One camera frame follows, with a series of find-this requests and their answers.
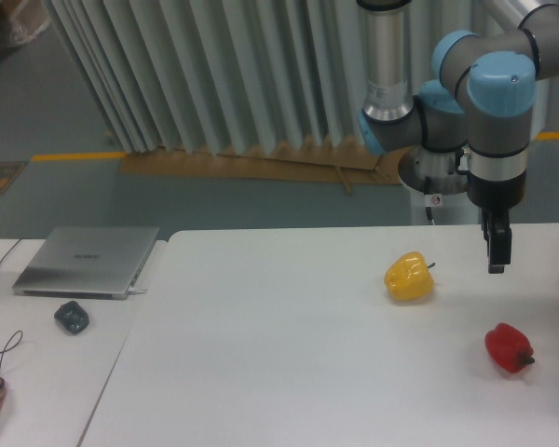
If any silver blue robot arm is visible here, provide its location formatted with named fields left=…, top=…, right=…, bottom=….
left=359, top=1, right=559, bottom=274

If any silver laptop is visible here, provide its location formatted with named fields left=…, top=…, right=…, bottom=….
left=12, top=226, right=159, bottom=299

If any red bell pepper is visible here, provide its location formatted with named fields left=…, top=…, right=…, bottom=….
left=484, top=322, right=535, bottom=373

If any cardboard sheet on floor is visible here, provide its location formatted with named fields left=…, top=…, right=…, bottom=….
left=118, top=147, right=406, bottom=195

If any yellow bell pepper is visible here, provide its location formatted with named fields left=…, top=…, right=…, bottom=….
left=384, top=251, right=434, bottom=303

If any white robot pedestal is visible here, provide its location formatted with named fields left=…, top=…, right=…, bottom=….
left=408, top=189, right=480, bottom=225

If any folding partition screen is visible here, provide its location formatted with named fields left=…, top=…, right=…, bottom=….
left=40, top=0, right=559, bottom=156

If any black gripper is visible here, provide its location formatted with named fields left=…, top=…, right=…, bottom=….
left=469, top=171, right=526, bottom=274

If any black earbuds case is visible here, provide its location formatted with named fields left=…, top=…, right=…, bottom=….
left=54, top=301, right=90, bottom=335

